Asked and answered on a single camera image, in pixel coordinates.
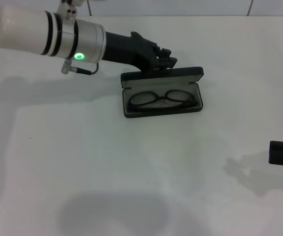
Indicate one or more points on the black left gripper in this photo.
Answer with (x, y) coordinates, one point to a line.
(131, 51)

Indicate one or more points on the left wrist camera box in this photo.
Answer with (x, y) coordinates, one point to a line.
(72, 2)

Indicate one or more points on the black glasses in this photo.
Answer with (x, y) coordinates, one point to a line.
(161, 98)

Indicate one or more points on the black glasses case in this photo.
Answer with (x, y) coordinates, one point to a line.
(161, 78)

